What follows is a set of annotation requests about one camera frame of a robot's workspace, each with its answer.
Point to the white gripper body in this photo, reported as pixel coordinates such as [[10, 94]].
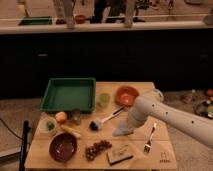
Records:
[[136, 120]]

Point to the grey blue towel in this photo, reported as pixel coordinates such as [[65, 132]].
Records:
[[122, 129]]

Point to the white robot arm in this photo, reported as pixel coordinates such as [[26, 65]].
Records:
[[150, 103]]

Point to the orange bowl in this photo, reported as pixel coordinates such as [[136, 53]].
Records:
[[125, 95]]

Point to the purple bowl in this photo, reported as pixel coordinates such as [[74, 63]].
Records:
[[63, 147]]

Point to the background red bowl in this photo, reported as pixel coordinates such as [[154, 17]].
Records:
[[80, 19]]

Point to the silver fork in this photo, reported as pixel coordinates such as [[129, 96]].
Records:
[[147, 146]]

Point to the green cup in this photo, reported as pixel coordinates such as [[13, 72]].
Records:
[[103, 100]]

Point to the black and tan eraser block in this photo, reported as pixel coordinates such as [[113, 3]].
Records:
[[119, 154]]

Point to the bunch of dark grapes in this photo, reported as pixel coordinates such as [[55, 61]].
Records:
[[96, 149]]

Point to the small metal can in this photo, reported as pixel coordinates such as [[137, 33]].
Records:
[[76, 116]]

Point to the yellow banana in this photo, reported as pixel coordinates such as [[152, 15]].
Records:
[[70, 131]]

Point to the orange peach fruit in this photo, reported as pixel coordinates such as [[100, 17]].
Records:
[[61, 117]]

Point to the green plastic tray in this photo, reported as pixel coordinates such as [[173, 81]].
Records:
[[66, 94]]

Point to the clear container with green item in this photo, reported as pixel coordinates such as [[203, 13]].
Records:
[[48, 126]]

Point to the background green tray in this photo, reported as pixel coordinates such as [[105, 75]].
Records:
[[27, 21]]

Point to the dish brush white handle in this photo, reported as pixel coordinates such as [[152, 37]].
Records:
[[97, 124]]

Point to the black stand post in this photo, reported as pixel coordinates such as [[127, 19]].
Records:
[[23, 152]]

